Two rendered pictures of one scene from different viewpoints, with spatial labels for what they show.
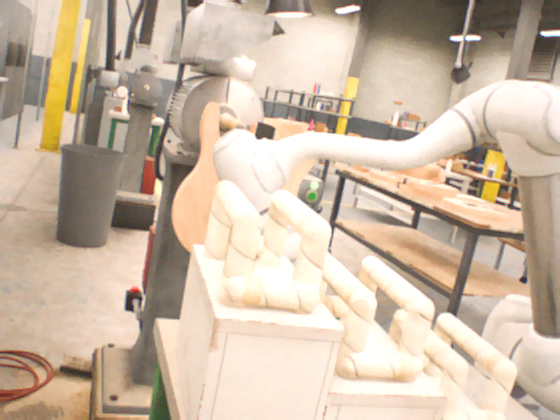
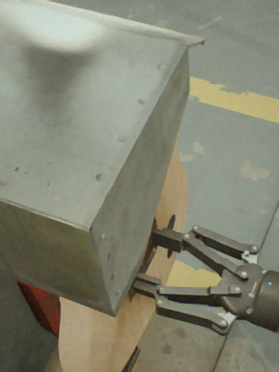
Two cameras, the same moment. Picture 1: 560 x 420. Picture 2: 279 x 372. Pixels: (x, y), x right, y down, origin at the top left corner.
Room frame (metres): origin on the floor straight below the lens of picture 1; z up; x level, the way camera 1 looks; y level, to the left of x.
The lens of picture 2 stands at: (1.12, 0.38, 1.91)
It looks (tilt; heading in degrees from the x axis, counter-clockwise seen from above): 56 degrees down; 322
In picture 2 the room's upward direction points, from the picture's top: 10 degrees counter-clockwise
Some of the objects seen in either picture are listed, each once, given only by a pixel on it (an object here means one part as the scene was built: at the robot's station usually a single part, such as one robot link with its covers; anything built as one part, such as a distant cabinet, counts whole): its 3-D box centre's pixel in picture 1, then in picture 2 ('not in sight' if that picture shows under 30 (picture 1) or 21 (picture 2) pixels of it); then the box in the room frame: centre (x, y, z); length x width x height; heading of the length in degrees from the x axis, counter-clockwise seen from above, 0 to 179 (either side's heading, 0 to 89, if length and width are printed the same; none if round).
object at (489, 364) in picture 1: (473, 344); not in sight; (0.80, -0.33, 1.04); 0.20 x 0.03 x 0.03; 16
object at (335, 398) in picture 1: (344, 374); not in sight; (0.74, -0.14, 0.98); 0.27 x 0.16 x 0.09; 17
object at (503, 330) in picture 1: (515, 337); not in sight; (1.37, -0.68, 0.87); 0.18 x 0.16 x 0.22; 14
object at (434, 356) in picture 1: (427, 341); not in sight; (0.77, -0.25, 1.04); 0.20 x 0.03 x 0.03; 16
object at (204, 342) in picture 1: (245, 340); not in sight; (0.70, 0.01, 1.02); 0.27 x 0.15 x 0.17; 17
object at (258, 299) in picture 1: (272, 292); not in sight; (0.61, -0.01, 1.12); 0.11 x 0.03 x 0.03; 107
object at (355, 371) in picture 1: (382, 364); not in sight; (0.65, -0.16, 1.04); 0.11 x 0.03 x 0.03; 107
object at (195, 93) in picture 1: (213, 116); not in sight; (1.82, 0.27, 1.25); 0.41 x 0.27 x 0.26; 20
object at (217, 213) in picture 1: (219, 224); not in sight; (0.77, 0.08, 1.15); 0.03 x 0.03 x 0.09
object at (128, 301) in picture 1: (134, 310); not in sight; (2.00, 0.47, 0.46); 0.25 x 0.07 x 0.08; 20
